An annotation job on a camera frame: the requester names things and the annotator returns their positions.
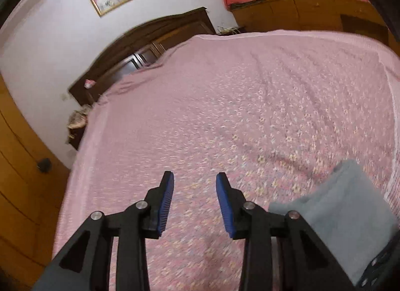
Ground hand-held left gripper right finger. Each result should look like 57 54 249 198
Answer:
215 172 356 291

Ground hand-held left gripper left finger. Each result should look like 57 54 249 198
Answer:
31 171 175 291

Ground grey pants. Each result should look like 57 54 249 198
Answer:
268 160 399 286

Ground pink floral bed blanket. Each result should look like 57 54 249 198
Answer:
51 30 400 291

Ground dark wooden nightstand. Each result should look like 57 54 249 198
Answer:
67 122 90 151

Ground wooden wardrobe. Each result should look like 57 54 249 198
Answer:
0 75 71 291

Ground dark wooden headboard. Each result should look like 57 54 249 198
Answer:
68 7 216 106

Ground long wooden cabinet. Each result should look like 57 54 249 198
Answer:
230 0 400 55

